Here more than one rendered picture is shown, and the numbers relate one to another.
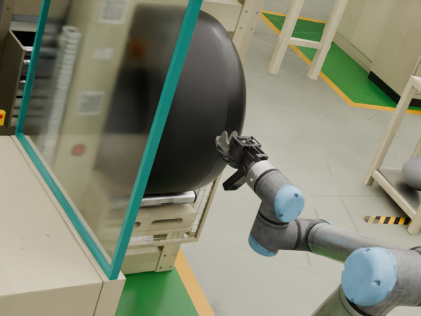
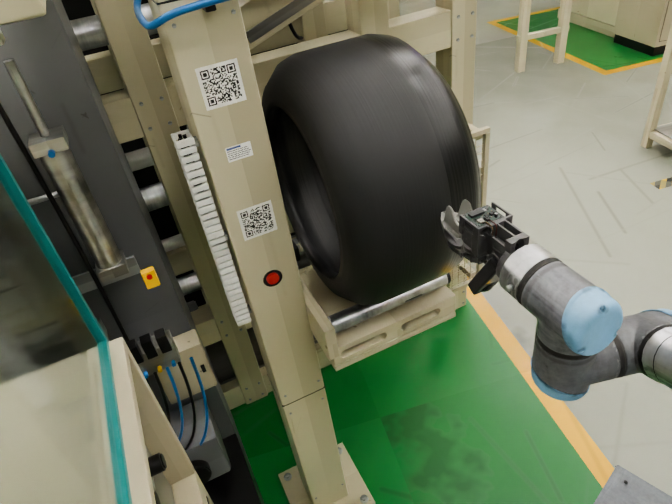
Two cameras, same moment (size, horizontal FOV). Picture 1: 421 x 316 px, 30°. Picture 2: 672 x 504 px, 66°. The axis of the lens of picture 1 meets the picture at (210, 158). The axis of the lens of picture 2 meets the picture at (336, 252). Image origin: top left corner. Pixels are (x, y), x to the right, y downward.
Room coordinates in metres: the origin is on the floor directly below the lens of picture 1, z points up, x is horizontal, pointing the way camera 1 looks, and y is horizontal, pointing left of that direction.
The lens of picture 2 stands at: (1.25, -0.09, 1.81)
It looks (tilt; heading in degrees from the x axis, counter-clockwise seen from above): 37 degrees down; 21
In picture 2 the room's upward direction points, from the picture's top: 9 degrees counter-clockwise
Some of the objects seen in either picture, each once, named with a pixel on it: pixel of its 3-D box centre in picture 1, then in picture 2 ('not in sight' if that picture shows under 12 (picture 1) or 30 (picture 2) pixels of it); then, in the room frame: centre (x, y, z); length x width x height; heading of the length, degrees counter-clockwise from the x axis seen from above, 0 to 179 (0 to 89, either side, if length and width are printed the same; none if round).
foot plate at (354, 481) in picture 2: not in sight; (324, 487); (2.10, 0.42, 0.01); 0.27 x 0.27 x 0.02; 40
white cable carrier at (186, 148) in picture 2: not in sight; (218, 237); (2.02, 0.47, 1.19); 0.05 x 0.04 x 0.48; 40
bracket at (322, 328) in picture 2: not in sight; (301, 295); (2.17, 0.37, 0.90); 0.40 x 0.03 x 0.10; 40
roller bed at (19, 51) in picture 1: (35, 80); not in sight; (2.43, 0.65, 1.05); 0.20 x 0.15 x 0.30; 130
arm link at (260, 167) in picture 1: (261, 177); (526, 273); (1.92, -0.15, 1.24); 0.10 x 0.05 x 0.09; 130
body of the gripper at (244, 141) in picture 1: (247, 158); (494, 243); (1.98, -0.10, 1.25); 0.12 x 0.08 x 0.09; 40
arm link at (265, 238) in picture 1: (271, 231); (569, 357); (1.86, -0.22, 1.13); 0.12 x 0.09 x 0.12; 115
